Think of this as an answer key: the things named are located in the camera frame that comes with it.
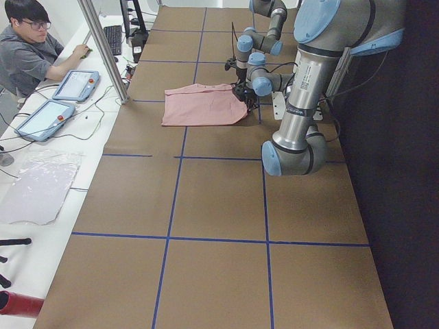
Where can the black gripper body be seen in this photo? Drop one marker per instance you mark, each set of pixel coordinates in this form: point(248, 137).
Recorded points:
point(241, 75)
point(242, 93)

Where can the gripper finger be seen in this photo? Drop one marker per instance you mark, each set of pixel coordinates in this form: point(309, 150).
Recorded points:
point(250, 108)

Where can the pink Snoopy t-shirt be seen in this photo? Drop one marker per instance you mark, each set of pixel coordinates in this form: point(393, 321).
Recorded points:
point(202, 105)

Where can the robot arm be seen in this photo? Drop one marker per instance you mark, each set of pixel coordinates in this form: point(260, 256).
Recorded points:
point(265, 42)
point(323, 30)

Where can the black box with label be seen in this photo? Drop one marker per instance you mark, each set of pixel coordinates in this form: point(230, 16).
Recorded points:
point(138, 42)

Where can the black keyboard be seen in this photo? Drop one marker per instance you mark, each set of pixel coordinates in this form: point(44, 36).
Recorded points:
point(113, 36)

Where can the upper teach pendant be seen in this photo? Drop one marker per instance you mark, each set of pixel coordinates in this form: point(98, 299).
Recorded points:
point(77, 85)

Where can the teach pendant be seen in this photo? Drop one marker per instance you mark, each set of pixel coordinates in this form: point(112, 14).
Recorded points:
point(77, 85)
point(45, 121)

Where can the lower teach pendant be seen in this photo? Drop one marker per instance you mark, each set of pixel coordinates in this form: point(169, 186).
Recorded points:
point(45, 121)

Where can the seated person grey shirt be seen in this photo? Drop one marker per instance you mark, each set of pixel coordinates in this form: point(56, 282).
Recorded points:
point(29, 52)

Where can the plastic bag on table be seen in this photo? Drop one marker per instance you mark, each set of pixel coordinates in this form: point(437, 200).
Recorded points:
point(39, 192)

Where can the red cylinder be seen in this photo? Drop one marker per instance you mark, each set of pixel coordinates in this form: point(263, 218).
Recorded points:
point(20, 305)

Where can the aluminium frame post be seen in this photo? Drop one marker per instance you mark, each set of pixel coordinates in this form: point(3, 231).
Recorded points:
point(97, 33)

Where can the black camera tripod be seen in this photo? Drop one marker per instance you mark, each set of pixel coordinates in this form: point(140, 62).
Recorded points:
point(6, 283)

